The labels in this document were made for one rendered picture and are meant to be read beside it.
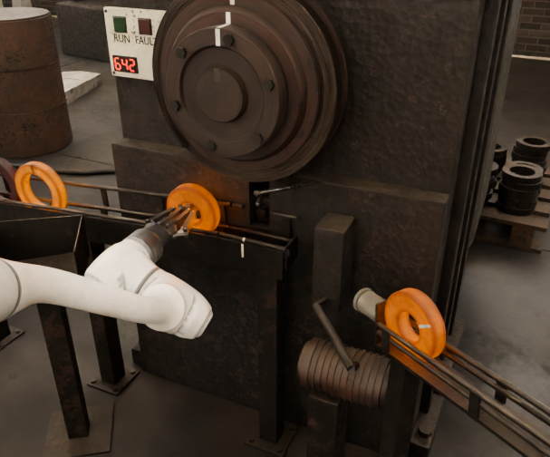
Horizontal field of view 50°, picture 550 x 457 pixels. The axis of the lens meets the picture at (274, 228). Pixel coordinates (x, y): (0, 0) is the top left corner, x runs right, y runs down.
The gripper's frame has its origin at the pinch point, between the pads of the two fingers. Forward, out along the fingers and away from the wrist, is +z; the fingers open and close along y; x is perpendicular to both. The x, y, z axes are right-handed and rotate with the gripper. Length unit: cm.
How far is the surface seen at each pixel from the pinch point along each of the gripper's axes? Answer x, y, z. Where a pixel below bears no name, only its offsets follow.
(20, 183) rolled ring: -4, -62, -1
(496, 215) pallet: -70, 73, 155
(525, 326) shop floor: -81, 93, 87
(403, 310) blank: -2, 63, -19
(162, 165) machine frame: 6.6, -13.4, 7.1
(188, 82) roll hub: 37.3, 8.5, -8.7
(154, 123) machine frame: 16.1, -18.8, 13.1
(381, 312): -6, 57, -17
